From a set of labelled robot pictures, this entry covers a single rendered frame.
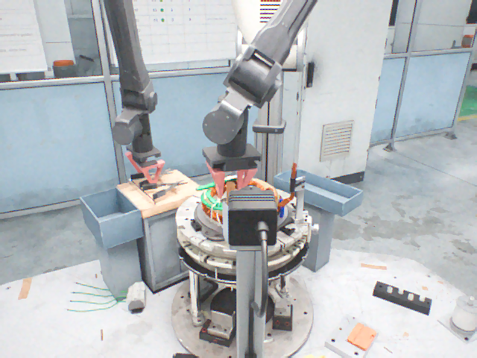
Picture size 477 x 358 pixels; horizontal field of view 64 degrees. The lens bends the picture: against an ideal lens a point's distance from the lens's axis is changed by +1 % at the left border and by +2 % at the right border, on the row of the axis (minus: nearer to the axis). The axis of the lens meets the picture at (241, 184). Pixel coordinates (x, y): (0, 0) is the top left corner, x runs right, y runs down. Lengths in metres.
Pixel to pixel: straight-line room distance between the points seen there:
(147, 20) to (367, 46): 1.70
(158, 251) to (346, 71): 2.48
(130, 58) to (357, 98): 2.65
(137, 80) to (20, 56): 2.00
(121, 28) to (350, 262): 0.96
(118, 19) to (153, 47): 2.11
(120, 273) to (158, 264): 0.11
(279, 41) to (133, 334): 0.80
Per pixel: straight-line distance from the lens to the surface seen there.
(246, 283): 0.38
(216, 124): 0.61
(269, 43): 0.66
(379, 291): 1.21
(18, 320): 1.24
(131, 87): 1.01
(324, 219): 1.17
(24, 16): 2.93
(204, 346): 1.01
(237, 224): 0.33
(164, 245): 1.12
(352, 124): 3.44
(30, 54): 2.94
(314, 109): 3.15
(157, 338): 1.07
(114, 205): 1.19
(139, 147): 1.08
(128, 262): 1.13
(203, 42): 3.13
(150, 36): 3.01
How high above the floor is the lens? 1.56
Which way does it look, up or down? 26 degrees down
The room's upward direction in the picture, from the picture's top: straight up
